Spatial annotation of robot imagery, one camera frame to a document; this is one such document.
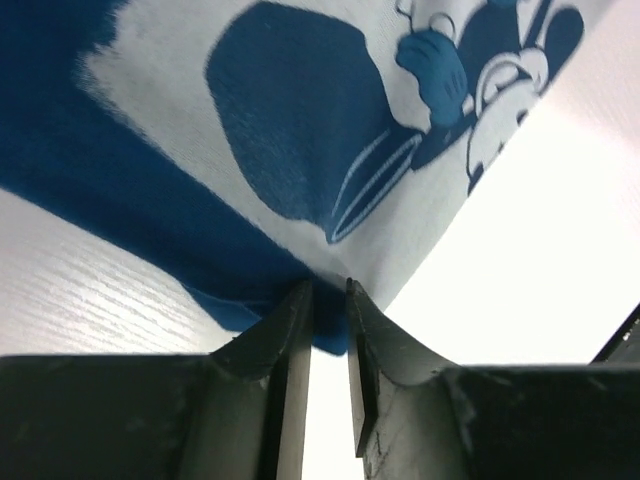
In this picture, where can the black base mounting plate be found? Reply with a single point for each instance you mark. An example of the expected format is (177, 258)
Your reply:
(623, 346)

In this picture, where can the dark blue printed t-shirt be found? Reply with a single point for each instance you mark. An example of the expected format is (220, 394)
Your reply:
(241, 146)

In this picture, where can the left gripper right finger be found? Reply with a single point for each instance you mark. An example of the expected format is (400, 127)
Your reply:
(417, 415)

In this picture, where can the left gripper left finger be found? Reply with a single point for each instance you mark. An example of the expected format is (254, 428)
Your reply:
(236, 413)

